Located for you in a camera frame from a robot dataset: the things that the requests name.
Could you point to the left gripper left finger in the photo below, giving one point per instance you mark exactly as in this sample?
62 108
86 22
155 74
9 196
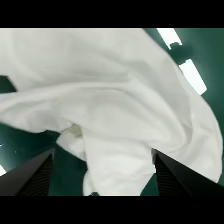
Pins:
31 176

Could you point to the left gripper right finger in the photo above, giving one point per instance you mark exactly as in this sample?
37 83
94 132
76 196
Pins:
176 178

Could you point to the white T-shirt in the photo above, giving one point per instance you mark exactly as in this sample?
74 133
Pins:
116 100

